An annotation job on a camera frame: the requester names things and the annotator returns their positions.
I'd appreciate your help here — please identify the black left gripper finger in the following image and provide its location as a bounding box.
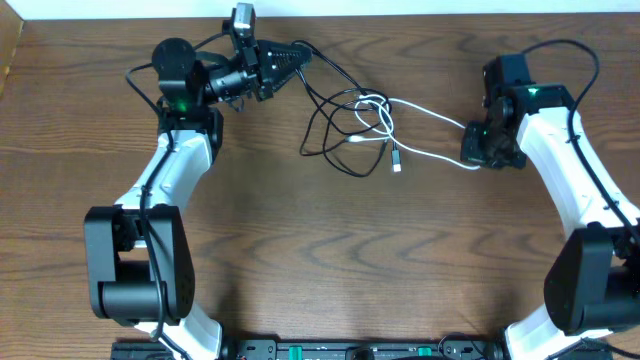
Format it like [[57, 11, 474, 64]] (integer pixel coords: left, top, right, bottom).
[[264, 63, 308, 95], [258, 40, 312, 70]]

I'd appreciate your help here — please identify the black USB cable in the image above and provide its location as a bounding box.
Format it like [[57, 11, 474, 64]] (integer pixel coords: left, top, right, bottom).
[[292, 39, 404, 179]]

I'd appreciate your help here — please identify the white USB cable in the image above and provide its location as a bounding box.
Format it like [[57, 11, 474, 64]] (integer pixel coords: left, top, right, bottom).
[[347, 94, 482, 172]]

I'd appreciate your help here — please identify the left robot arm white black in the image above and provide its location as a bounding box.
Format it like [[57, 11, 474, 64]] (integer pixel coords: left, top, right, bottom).
[[84, 37, 312, 359]]

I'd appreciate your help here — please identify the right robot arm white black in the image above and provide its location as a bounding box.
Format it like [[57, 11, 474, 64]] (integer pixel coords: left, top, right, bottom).
[[460, 54, 639, 359]]

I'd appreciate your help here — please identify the cardboard panel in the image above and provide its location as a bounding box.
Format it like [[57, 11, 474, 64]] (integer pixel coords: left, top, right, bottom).
[[0, 0, 24, 93]]

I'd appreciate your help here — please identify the black left camera cable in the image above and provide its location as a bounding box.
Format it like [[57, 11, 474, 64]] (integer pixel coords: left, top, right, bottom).
[[124, 32, 226, 360]]

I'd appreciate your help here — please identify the black camera cable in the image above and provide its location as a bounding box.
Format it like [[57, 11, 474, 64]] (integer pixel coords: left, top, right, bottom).
[[522, 38, 640, 236], [124, 32, 226, 360]]

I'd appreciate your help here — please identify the black right camera cable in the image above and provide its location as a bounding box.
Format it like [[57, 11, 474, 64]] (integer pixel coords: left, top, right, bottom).
[[522, 38, 640, 236]]

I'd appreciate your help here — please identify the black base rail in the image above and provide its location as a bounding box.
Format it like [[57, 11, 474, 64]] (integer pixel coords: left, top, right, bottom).
[[110, 337, 614, 360]]

